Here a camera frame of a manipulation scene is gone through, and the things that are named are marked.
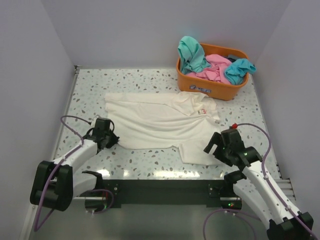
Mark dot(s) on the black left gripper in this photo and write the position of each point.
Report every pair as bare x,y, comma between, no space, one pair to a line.
110,140

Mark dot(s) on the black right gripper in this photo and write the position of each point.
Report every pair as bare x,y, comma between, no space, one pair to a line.
217,146

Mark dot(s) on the white t shirt red print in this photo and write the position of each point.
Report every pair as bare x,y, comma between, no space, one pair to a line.
184,120

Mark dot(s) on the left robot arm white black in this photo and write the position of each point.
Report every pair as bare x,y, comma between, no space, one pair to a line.
53,185

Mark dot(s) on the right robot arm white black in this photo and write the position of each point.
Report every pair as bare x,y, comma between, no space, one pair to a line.
253,183

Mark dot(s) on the orange plastic laundry basket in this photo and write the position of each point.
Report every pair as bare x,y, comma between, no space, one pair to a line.
213,89

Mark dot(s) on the pink t shirt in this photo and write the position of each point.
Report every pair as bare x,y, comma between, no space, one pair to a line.
216,71

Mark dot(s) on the light blue t shirt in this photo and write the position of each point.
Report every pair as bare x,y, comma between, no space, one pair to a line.
236,72

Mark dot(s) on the teal green t shirt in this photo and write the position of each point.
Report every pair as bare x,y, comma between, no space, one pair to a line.
192,56

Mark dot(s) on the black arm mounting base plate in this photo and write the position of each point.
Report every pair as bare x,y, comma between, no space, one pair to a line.
211,193

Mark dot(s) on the aluminium table frame rail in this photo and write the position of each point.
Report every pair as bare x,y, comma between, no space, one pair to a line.
285,185

